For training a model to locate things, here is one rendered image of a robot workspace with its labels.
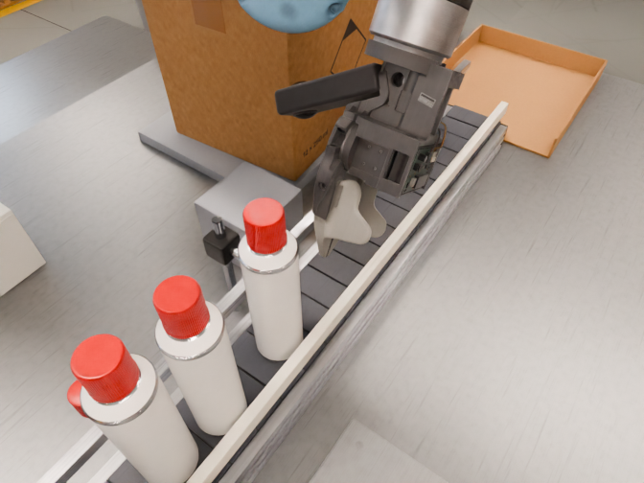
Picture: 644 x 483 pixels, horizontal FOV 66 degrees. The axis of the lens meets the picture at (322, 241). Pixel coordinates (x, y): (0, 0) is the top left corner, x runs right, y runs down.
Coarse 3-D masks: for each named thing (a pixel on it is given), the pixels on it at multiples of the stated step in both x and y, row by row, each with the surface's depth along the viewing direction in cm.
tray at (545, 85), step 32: (480, 32) 106; (448, 64) 99; (480, 64) 101; (512, 64) 101; (544, 64) 101; (576, 64) 99; (480, 96) 94; (512, 96) 94; (544, 96) 94; (576, 96) 94; (512, 128) 87; (544, 128) 87
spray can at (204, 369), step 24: (168, 288) 34; (192, 288) 34; (168, 312) 33; (192, 312) 34; (216, 312) 38; (168, 336) 36; (192, 336) 35; (216, 336) 37; (168, 360) 37; (192, 360) 36; (216, 360) 38; (192, 384) 39; (216, 384) 40; (240, 384) 45; (192, 408) 44; (216, 408) 43; (240, 408) 46; (216, 432) 47
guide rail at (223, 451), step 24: (480, 144) 74; (456, 168) 68; (432, 192) 65; (408, 216) 62; (360, 288) 56; (336, 312) 53; (312, 336) 51; (288, 360) 49; (288, 384) 49; (264, 408) 47; (240, 432) 45; (216, 456) 43; (192, 480) 42
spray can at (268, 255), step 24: (264, 216) 39; (264, 240) 39; (288, 240) 42; (264, 264) 41; (288, 264) 41; (264, 288) 43; (288, 288) 44; (264, 312) 46; (288, 312) 46; (264, 336) 49; (288, 336) 49
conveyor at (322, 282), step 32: (448, 128) 80; (448, 160) 75; (416, 192) 70; (320, 256) 62; (352, 256) 62; (320, 288) 59; (256, 352) 54; (320, 352) 56; (256, 384) 51; (192, 416) 49; (128, 480) 45
